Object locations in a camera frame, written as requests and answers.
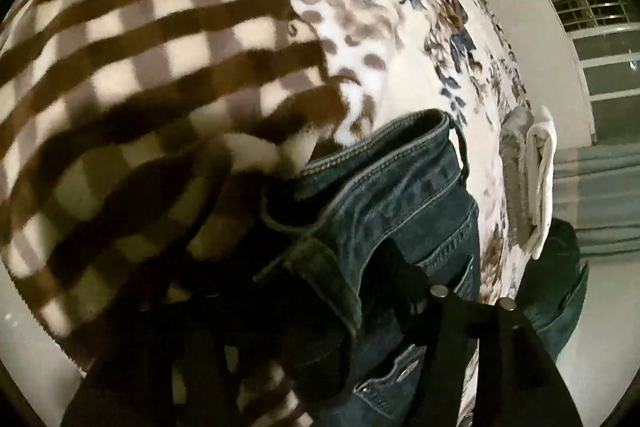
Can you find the dark blue denim jeans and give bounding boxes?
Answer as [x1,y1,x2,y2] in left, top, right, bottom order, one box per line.
[219,107,590,427]

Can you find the right teal curtain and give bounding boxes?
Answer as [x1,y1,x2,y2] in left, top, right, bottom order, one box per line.
[549,143,640,258]

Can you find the white folded pants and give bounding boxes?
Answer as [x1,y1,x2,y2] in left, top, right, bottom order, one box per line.
[525,105,558,260]

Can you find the grey folded pants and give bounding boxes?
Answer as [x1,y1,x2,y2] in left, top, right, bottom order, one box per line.
[499,106,533,249]

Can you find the floral fleece bed blanket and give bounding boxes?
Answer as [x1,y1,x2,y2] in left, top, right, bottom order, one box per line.
[0,0,539,427]

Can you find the window with metal bars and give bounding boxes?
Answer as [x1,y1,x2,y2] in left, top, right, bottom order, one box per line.
[550,0,639,145]

